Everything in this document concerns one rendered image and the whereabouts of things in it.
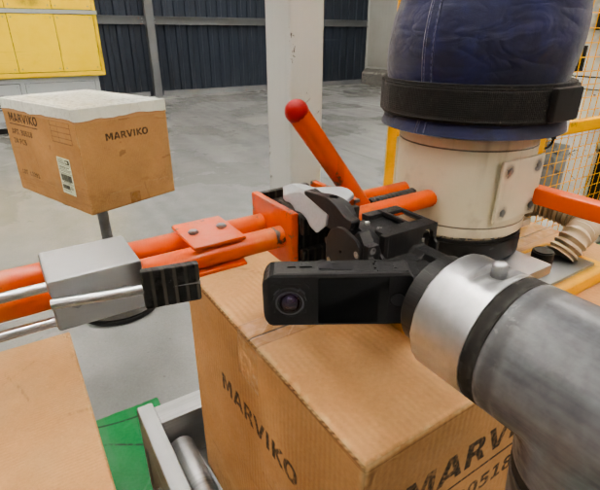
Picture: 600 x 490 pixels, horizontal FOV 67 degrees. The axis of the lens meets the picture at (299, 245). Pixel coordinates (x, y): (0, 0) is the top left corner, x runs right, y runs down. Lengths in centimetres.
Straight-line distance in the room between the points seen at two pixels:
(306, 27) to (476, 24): 110
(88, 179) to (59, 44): 579
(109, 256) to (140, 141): 162
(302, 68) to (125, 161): 83
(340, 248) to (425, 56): 25
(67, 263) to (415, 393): 33
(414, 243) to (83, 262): 27
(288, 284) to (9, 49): 733
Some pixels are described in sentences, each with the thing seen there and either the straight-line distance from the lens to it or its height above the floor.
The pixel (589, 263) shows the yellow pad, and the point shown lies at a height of 97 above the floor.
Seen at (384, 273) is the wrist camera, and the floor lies 110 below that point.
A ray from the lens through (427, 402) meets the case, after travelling 46.
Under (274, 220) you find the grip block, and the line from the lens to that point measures 46.
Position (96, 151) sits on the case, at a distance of 192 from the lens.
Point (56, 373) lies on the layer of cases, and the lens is 124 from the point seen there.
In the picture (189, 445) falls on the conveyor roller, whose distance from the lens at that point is 97.
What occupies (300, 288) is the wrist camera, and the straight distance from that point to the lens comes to 34.
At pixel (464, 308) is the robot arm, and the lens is 30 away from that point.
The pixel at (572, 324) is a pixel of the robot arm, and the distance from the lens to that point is 28.
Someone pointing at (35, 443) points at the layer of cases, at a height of 54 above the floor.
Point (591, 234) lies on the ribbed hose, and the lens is 74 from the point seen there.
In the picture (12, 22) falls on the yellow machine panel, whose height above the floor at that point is 141.
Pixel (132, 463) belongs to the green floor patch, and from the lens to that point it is 172.
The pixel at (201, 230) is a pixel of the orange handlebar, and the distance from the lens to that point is 44.
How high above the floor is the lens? 126
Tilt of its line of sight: 25 degrees down
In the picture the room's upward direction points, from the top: straight up
